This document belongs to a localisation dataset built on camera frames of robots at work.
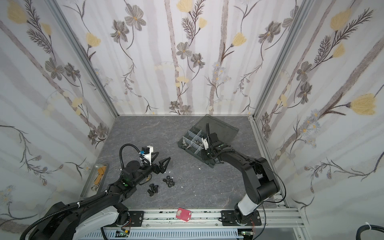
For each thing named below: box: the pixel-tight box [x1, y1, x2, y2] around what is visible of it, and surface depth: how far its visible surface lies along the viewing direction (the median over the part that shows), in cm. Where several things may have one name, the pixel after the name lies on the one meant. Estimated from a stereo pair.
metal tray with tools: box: [80, 163, 108, 198], surface depth 88 cm
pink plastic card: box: [176, 207, 192, 222], surface depth 76 cm
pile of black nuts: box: [162, 175, 175, 188], surface depth 88 cm
